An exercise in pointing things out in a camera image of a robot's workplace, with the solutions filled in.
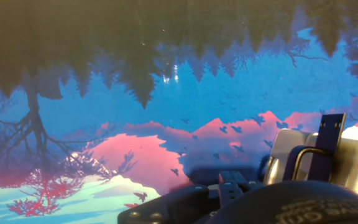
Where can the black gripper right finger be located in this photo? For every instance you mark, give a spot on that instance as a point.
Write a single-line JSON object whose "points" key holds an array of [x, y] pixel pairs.
{"points": [[230, 186]]}

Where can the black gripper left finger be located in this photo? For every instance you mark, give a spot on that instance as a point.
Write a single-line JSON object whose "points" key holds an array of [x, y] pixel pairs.
{"points": [[172, 205]]}

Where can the printed forest landscape mat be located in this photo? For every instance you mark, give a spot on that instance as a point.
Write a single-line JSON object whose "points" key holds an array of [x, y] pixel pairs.
{"points": [[197, 93]]}

